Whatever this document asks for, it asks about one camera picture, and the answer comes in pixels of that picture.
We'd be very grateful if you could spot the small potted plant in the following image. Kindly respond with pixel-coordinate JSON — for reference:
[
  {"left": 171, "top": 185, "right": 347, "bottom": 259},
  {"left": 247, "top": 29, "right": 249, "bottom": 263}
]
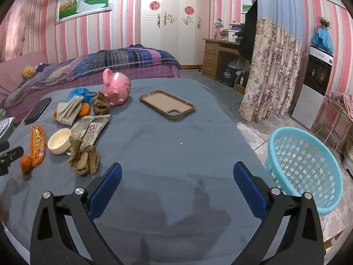
[{"left": 317, "top": 17, "right": 331, "bottom": 31}]

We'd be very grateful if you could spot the wooden desk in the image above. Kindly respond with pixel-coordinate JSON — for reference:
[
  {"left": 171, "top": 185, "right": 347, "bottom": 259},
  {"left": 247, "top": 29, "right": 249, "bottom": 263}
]
[{"left": 203, "top": 38, "right": 250, "bottom": 80}]

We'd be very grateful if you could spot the silver snack wrapper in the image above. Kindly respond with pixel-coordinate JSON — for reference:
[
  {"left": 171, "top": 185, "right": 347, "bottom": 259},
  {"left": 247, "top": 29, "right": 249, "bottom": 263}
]
[{"left": 70, "top": 114, "right": 111, "bottom": 147}]

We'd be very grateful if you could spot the black glasses case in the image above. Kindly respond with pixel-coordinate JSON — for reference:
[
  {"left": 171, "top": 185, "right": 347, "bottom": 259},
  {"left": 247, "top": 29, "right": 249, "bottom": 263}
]
[{"left": 24, "top": 97, "right": 52, "bottom": 125}]

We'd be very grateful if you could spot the pink piggy bank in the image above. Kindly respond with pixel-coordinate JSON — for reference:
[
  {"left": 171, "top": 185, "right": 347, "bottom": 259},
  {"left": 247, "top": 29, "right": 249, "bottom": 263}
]
[{"left": 103, "top": 68, "right": 131, "bottom": 107}]

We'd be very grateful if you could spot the orange snack wrapper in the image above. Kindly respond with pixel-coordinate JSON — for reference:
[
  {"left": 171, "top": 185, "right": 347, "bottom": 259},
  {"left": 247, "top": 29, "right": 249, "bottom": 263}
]
[{"left": 29, "top": 125, "right": 46, "bottom": 167}]

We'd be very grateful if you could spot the pink bed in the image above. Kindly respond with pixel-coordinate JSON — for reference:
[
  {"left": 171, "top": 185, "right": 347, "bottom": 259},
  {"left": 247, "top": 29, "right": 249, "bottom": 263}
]
[{"left": 0, "top": 50, "right": 181, "bottom": 122}]

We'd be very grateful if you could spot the hanging black coat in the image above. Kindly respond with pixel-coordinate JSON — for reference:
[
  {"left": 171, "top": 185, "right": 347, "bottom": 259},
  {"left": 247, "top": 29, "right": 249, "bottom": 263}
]
[{"left": 238, "top": 0, "right": 258, "bottom": 61}]

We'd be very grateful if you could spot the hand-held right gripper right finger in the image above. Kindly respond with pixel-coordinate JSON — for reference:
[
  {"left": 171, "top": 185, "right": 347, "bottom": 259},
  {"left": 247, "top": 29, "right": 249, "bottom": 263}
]
[{"left": 233, "top": 161, "right": 324, "bottom": 265}]

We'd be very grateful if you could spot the pale blue curtain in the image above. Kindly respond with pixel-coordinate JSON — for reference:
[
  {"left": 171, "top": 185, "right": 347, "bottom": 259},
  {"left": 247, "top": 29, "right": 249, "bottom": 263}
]
[{"left": 256, "top": 0, "right": 308, "bottom": 45}]

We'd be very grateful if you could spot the framed wedding picture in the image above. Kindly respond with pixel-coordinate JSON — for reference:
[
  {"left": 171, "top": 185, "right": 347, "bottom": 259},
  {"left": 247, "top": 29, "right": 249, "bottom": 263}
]
[{"left": 54, "top": 0, "right": 113, "bottom": 25}]

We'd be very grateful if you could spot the beige face mask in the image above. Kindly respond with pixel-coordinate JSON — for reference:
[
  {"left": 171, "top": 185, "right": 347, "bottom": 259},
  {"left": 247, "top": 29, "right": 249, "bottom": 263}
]
[{"left": 55, "top": 97, "right": 83, "bottom": 125}]

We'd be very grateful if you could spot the light blue plastic basket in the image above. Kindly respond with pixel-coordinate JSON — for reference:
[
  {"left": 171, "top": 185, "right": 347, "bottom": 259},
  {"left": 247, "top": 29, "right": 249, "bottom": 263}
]
[{"left": 264, "top": 127, "right": 344, "bottom": 216}]

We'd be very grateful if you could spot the patchwork quilt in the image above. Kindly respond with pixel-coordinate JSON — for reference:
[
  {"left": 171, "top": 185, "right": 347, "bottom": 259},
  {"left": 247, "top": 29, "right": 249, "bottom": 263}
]
[{"left": 4, "top": 44, "right": 182, "bottom": 108}]

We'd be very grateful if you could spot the blue plastic bag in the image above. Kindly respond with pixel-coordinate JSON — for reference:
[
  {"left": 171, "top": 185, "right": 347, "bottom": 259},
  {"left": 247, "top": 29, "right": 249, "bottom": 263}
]
[{"left": 68, "top": 87, "right": 96, "bottom": 102}]

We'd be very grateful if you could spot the blue cloth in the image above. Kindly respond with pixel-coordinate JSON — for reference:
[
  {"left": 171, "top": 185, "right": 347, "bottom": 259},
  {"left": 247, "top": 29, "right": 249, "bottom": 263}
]
[{"left": 312, "top": 28, "right": 335, "bottom": 54}]

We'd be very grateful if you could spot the small wall poster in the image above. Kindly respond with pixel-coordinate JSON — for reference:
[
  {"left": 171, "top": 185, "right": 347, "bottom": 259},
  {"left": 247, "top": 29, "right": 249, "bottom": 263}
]
[{"left": 240, "top": 0, "right": 258, "bottom": 14}]

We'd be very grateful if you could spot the black box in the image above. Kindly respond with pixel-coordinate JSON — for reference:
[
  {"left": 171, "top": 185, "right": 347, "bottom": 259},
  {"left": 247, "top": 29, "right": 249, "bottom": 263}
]
[{"left": 219, "top": 66, "right": 240, "bottom": 87}]

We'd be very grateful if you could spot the white wardrobe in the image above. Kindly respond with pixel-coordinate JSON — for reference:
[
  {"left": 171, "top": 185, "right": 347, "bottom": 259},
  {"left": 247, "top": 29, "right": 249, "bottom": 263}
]
[{"left": 141, "top": 0, "right": 210, "bottom": 67}]

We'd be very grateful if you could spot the metal rack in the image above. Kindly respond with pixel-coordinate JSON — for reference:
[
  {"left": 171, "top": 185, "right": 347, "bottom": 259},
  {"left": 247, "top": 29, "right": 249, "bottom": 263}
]
[{"left": 317, "top": 94, "right": 353, "bottom": 150}]

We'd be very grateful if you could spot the brown paper wad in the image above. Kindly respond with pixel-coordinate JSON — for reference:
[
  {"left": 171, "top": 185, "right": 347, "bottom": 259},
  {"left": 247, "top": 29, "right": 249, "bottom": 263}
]
[{"left": 92, "top": 92, "right": 111, "bottom": 115}]

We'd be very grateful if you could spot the white printer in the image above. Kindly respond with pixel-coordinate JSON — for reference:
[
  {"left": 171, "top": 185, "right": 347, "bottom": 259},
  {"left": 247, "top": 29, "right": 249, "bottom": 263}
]
[{"left": 222, "top": 30, "right": 239, "bottom": 42}]

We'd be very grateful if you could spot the floral curtain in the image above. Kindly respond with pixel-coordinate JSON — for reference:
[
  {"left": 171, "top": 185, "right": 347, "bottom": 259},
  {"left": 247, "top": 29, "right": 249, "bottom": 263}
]
[{"left": 238, "top": 18, "right": 304, "bottom": 122}]

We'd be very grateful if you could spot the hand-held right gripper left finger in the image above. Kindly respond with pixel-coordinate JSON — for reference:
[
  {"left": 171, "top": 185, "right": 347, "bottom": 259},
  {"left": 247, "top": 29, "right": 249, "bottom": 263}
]
[{"left": 30, "top": 162, "right": 123, "bottom": 265}]

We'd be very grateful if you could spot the pink cloth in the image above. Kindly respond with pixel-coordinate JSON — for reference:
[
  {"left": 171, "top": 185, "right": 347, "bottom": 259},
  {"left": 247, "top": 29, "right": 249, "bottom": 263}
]
[{"left": 329, "top": 91, "right": 353, "bottom": 122}]

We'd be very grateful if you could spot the white round bowl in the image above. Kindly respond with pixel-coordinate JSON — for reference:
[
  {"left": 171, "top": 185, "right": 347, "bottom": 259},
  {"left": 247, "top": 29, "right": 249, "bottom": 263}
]
[{"left": 48, "top": 128, "right": 72, "bottom": 155}]

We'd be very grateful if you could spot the orange peel piece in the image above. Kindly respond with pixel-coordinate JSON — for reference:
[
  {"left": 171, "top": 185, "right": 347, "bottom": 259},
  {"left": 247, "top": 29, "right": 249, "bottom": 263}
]
[{"left": 20, "top": 155, "right": 33, "bottom": 174}]

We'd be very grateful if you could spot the desk lamp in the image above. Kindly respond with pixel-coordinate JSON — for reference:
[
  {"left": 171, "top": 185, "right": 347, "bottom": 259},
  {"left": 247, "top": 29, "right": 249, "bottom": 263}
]
[{"left": 214, "top": 19, "right": 224, "bottom": 40}]

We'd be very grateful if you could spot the brown phone case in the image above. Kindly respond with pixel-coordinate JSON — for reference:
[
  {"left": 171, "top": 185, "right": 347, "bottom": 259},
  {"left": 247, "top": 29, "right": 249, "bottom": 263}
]
[{"left": 139, "top": 90, "right": 196, "bottom": 121}]

